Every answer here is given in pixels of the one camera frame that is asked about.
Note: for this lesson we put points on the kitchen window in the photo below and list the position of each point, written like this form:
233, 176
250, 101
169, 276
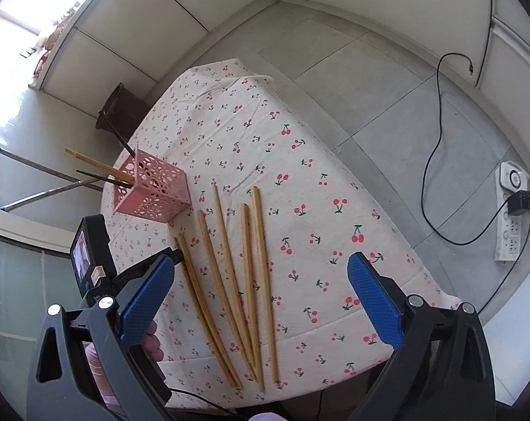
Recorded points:
15, 17

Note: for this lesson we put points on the frosted glass sliding door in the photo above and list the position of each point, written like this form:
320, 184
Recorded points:
19, 280

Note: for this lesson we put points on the cherry print tablecloth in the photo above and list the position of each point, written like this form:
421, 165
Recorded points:
313, 184

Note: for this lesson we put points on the plain metal mop pole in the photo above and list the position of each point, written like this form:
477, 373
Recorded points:
45, 193

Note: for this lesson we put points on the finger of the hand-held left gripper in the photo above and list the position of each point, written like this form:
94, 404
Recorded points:
178, 255

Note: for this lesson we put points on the pink perforated utensil holder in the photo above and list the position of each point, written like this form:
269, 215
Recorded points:
159, 193

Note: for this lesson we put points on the black chopstick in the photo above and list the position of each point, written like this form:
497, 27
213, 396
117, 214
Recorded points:
116, 133
98, 176

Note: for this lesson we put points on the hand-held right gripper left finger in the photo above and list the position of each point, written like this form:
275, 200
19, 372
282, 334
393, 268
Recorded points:
144, 302

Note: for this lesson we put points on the person's right hand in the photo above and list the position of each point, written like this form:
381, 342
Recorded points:
267, 417

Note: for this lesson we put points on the black wall hook rack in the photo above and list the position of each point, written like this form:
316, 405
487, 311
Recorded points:
28, 52

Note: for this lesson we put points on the white power strip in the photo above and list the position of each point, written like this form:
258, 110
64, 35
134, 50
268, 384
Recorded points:
510, 239

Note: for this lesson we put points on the person's left hand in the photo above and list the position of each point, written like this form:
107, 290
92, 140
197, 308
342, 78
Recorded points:
152, 340

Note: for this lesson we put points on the bunch of wooden chopsticks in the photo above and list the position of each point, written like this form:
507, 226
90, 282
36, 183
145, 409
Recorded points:
263, 272

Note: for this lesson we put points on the brown trash bin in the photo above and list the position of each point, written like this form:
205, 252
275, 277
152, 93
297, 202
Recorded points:
124, 109

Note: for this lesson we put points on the black power adapter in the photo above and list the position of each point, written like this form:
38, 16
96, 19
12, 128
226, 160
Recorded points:
520, 204

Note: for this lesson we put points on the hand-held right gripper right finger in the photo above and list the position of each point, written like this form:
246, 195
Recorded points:
374, 302

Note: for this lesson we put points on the person's left forearm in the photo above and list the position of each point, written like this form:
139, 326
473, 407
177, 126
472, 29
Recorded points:
94, 364

